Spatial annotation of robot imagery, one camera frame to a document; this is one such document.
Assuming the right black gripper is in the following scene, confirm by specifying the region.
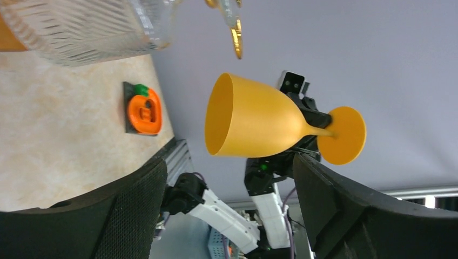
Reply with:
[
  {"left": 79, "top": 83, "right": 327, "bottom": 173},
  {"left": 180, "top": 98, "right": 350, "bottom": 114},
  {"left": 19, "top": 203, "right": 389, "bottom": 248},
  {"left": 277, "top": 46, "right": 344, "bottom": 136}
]
[{"left": 282, "top": 92, "right": 332, "bottom": 158}]

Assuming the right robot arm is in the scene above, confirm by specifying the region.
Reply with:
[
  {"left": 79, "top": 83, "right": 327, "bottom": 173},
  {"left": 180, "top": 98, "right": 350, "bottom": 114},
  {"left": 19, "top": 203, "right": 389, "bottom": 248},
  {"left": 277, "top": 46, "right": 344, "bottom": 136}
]
[{"left": 161, "top": 135, "right": 321, "bottom": 258}]

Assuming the gold wire glass rack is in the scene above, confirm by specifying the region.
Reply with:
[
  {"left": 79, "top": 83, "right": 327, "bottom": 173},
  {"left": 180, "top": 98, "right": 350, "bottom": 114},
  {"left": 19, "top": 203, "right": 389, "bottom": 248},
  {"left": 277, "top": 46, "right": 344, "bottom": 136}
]
[{"left": 205, "top": 0, "right": 243, "bottom": 59}]

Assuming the clear glass front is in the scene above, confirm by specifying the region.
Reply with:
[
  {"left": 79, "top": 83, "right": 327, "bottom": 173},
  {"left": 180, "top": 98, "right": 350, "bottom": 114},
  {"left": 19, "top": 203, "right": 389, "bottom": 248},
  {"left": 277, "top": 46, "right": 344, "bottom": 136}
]
[{"left": 1, "top": 0, "right": 180, "bottom": 66}]

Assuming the orange tape dispenser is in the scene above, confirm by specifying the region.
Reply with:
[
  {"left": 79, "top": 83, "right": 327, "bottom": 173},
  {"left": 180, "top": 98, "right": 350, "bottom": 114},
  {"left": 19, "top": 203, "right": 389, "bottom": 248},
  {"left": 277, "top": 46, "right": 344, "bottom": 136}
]
[{"left": 122, "top": 81, "right": 163, "bottom": 136}]

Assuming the yellow wine glass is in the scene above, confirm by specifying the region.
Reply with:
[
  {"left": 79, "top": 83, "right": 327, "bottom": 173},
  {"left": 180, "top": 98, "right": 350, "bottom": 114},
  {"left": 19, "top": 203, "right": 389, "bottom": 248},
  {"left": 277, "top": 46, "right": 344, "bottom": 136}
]
[{"left": 204, "top": 73, "right": 367, "bottom": 165}]

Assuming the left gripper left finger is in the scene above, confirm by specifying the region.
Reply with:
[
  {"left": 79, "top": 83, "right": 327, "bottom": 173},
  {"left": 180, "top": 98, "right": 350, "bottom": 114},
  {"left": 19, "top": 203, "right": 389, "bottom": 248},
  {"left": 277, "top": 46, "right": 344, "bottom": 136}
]
[{"left": 1, "top": 159, "right": 167, "bottom": 258}]

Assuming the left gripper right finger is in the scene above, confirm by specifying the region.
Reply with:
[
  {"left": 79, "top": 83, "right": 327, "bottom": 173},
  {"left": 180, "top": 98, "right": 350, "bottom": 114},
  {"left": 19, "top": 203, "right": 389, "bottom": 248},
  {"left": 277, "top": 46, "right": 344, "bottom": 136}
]
[{"left": 292, "top": 154, "right": 457, "bottom": 258}]

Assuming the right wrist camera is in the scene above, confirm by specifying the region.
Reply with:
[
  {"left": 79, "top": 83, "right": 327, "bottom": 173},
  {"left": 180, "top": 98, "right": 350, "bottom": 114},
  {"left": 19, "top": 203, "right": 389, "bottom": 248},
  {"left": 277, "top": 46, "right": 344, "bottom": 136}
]
[{"left": 277, "top": 70, "right": 310, "bottom": 96}]

